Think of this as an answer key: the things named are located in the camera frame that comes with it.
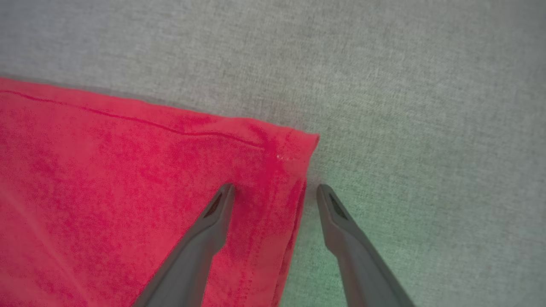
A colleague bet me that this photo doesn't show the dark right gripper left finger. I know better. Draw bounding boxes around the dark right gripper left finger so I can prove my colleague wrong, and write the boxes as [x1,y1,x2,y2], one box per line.
[133,183,236,307]

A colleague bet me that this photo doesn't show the red and white shirt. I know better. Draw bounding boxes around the red and white shirt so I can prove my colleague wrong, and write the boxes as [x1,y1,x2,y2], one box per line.
[0,77,320,307]

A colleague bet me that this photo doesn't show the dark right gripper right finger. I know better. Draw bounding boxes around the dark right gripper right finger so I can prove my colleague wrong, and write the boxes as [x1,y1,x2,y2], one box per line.
[316,184,415,307]

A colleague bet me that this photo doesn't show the grey fabric sofa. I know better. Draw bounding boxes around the grey fabric sofa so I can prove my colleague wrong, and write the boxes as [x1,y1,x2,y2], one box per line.
[0,0,546,307]

